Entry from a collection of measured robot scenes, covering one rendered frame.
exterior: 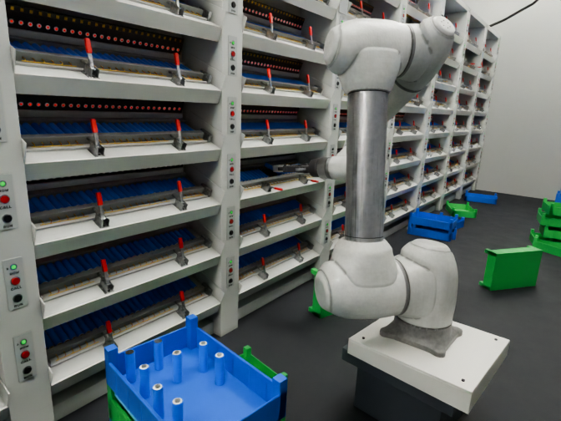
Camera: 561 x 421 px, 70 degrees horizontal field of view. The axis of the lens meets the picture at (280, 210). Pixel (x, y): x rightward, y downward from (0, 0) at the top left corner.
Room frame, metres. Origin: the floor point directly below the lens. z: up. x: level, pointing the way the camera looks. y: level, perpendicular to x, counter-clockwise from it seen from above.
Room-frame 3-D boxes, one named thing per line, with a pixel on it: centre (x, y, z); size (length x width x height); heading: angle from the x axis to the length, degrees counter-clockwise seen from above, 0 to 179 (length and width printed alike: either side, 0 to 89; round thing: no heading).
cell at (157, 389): (0.59, 0.20, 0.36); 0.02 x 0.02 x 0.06
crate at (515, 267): (1.97, -1.22, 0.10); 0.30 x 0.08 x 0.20; 107
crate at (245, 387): (0.64, 0.15, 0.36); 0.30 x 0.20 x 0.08; 45
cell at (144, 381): (0.64, 0.24, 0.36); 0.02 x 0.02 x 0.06
